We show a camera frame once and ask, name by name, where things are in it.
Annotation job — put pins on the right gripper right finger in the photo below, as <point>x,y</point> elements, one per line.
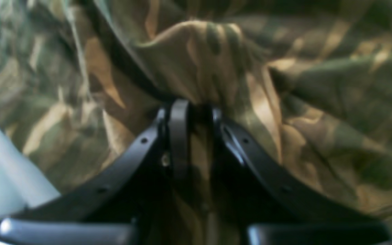
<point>272,207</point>

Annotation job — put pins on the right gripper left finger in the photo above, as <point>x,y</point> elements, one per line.
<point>115,207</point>

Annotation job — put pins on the camouflage T-shirt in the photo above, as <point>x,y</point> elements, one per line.
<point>311,80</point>

